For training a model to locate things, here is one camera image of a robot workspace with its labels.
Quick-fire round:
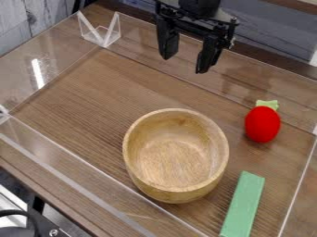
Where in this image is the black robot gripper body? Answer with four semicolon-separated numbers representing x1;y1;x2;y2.
155;0;240;32

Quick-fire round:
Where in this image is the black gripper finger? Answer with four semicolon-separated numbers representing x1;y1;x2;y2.
195;34;224;74
157;16;179;60

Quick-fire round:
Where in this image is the red toy strawberry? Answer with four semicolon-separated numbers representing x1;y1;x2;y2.
244;100;281;143

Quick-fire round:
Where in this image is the wooden bowl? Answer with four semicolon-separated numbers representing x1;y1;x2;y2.
123;108;229;204

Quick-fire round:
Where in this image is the green rectangular block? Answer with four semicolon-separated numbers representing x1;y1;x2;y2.
220;171;265;237

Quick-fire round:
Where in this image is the clear acrylic corner bracket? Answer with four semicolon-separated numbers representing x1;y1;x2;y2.
76;12;122;48

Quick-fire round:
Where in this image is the black table clamp bracket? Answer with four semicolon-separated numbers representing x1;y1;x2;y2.
0;197;75;237

